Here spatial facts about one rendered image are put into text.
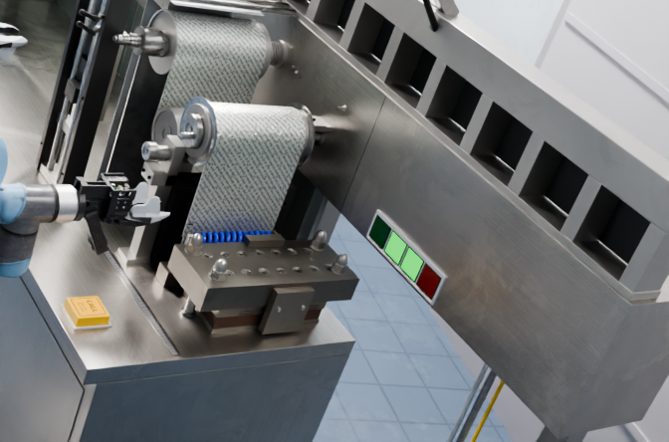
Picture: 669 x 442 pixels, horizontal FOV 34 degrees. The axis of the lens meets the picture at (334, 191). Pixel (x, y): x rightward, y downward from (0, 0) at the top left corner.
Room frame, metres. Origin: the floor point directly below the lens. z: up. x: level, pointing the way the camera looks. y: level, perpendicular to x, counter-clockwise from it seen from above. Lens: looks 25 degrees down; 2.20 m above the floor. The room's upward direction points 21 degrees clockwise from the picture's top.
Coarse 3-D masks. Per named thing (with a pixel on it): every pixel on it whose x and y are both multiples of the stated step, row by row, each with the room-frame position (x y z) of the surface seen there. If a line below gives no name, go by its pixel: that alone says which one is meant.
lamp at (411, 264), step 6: (408, 252) 2.02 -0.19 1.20; (408, 258) 2.02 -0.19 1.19; (414, 258) 2.01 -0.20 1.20; (402, 264) 2.02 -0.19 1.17; (408, 264) 2.01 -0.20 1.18; (414, 264) 2.00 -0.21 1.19; (420, 264) 1.99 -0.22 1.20; (408, 270) 2.01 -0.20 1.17; (414, 270) 2.00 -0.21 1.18; (414, 276) 1.99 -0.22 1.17
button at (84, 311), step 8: (96, 296) 1.86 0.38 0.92; (72, 304) 1.81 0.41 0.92; (80, 304) 1.82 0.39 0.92; (88, 304) 1.83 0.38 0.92; (96, 304) 1.84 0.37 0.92; (72, 312) 1.79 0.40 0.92; (80, 312) 1.79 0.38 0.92; (88, 312) 1.80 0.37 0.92; (96, 312) 1.81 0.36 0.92; (104, 312) 1.82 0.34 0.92; (72, 320) 1.79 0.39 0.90; (80, 320) 1.77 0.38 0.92; (88, 320) 1.79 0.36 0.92; (96, 320) 1.80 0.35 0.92; (104, 320) 1.81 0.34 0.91
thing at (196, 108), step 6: (192, 108) 2.12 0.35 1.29; (198, 108) 2.10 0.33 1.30; (204, 108) 2.09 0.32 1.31; (204, 114) 2.08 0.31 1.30; (204, 120) 2.07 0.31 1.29; (210, 120) 2.07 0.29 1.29; (306, 120) 2.25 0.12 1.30; (204, 126) 2.07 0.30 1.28; (210, 126) 2.06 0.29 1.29; (306, 126) 2.23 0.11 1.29; (210, 132) 2.06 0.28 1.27; (306, 132) 2.23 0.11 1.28; (204, 138) 2.06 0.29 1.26; (306, 138) 2.22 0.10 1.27; (204, 144) 2.05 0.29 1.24; (306, 144) 2.22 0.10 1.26; (186, 150) 2.10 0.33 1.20; (192, 150) 2.08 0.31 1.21; (198, 150) 2.07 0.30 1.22; (204, 150) 2.05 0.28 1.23; (192, 156) 2.08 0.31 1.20; (198, 156) 2.06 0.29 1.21; (300, 156) 2.23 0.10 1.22
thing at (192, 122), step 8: (184, 120) 2.10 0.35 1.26; (192, 120) 2.08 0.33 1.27; (200, 120) 2.08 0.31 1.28; (184, 128) 2.09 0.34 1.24; (192, 128) 2.08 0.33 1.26; (200, 128) 2.06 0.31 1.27; (200, 136) 2.06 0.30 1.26; (184, 144) 2.08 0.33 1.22; (192, 144) 2.06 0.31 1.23; (200, 144) 2.07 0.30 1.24
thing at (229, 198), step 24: (216, 168) 2.07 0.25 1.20; (240, 168) 2.11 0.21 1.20; (264, 168) 2.15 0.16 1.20; (288, 168) 2.20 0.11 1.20; (216, 192) 2.09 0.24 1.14; (240, 192) 2.13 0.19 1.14; (264, 192) 2.17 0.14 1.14; (192, 216) 2.06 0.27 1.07; (216, 216) 2.10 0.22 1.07; (240, 216) 2.14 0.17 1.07; (264, 216) 2.19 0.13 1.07
